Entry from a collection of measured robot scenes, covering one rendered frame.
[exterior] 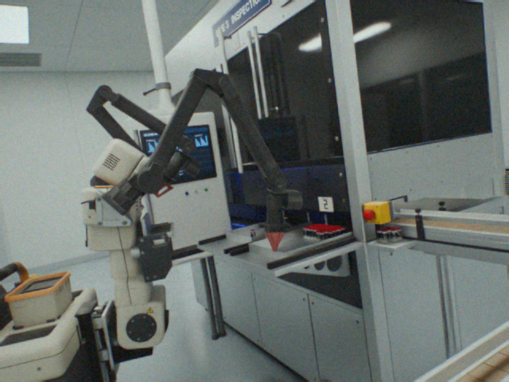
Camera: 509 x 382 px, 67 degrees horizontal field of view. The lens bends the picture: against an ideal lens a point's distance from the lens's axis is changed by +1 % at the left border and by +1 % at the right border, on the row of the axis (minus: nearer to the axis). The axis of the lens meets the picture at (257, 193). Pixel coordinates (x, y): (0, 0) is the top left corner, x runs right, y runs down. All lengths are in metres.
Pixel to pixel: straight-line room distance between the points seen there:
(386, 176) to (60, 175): 5.63
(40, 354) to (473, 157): 1.87
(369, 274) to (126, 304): 0.89
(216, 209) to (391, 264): 1.07
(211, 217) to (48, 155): 4.65
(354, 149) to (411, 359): 0.91
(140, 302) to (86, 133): 5.40
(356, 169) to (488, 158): 0.86
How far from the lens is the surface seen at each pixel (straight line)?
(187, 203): 2.17
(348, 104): 1.45
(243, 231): 1.92
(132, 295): 1.44
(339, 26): 1.50
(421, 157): 1.73
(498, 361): 0.67
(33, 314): 1.52
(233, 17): 2.14
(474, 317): 2.14
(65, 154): 6.62
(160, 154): 1.22
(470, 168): 2.02
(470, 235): 1.36
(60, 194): 6.60
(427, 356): 1.90
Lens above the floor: 1.26
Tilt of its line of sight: 6 degrees down
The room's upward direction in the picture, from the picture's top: 8 degrees counter-clockwise
